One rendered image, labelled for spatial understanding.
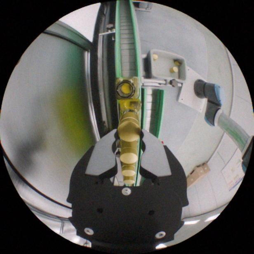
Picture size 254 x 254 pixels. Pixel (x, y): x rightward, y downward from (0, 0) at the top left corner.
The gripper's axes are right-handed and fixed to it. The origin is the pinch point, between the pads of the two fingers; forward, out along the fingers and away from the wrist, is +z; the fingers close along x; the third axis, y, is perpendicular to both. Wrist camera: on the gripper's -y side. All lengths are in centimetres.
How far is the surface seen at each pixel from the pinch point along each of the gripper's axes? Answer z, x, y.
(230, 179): -59, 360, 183
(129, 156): -0.7, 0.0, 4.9
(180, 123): 40, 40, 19
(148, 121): 27.4, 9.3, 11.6
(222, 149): 77, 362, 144
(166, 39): 40, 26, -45
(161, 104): 19.9, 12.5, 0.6
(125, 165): 0.5, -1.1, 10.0
